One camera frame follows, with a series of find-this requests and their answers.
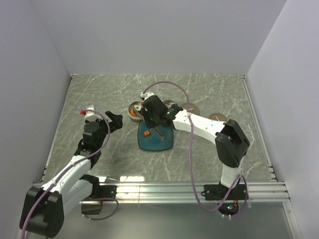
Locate sushi roll green centre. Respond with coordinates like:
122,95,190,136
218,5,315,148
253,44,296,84
134,105,142,112

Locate orange egg tart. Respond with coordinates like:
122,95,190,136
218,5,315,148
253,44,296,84
130,109,137,117

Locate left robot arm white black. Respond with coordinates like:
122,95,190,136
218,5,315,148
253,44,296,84
19,107,123,239

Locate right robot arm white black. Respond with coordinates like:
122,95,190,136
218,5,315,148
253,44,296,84
141,93,250,199

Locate right steel lunch container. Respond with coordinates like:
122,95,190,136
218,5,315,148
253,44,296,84
163,100,177,108

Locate steel lunch container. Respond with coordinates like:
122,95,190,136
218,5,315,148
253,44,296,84
163,100,177,108
128,101,143,122

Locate left steel lunch container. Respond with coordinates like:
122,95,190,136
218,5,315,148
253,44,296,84
128,101,143,122

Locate teal square plate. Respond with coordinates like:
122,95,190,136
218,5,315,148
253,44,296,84
137,121,173,152

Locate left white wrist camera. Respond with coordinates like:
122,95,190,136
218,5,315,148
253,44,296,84
80,105,99,121

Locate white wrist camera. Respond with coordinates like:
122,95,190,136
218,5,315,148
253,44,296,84
140,92,155,101
80,105,99,121

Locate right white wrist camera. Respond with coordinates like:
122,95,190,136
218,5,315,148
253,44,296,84
140,92,155,101

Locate beige lid with handle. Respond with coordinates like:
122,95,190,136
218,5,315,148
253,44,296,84
181,102,200,115

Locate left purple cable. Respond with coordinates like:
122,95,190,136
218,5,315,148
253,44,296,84
19,111,120,239

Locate purple cable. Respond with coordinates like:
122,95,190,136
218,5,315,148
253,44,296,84
19,111,120,239
143,81,250,219

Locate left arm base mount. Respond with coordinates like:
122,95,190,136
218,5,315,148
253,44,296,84
80,174,119,221

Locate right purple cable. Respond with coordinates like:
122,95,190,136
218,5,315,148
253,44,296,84
143,81,250,219

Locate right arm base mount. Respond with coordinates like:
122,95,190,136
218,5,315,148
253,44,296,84
201,182,249,217

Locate aluminium front rail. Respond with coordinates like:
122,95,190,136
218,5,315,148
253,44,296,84
29,181,291,205

